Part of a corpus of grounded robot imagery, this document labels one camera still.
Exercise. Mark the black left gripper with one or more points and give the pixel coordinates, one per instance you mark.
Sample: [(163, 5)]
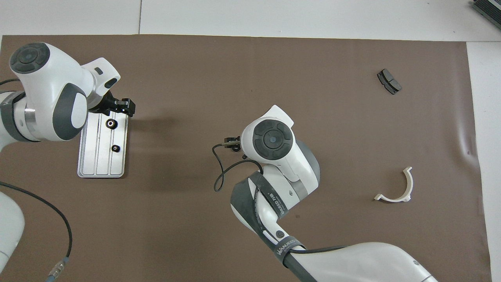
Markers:
[(105, 103)]

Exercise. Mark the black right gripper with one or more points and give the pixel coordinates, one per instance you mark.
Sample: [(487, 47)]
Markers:
[(233, 142)]

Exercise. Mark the small black bearing gear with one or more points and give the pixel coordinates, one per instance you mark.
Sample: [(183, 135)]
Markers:
[(115, 148)]

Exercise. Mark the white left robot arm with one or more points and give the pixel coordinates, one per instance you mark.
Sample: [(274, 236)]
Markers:
[(43, 98)]

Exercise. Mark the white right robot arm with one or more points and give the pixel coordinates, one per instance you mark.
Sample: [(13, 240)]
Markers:
[(285, 156)]

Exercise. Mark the silver metal tray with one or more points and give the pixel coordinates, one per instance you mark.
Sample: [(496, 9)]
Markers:
[(101, 160)]

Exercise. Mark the brown table mat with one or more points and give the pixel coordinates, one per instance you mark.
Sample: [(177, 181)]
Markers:
[(235, 78)]

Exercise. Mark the dark grey brake pad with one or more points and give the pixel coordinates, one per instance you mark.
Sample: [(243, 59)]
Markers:
[(389, 81)]

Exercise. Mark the dark grey ribbed device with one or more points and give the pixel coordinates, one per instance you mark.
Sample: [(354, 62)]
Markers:
[(491, 9)]

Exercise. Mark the white curved plastic bracket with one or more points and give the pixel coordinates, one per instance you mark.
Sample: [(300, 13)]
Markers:
[(392, 199)]

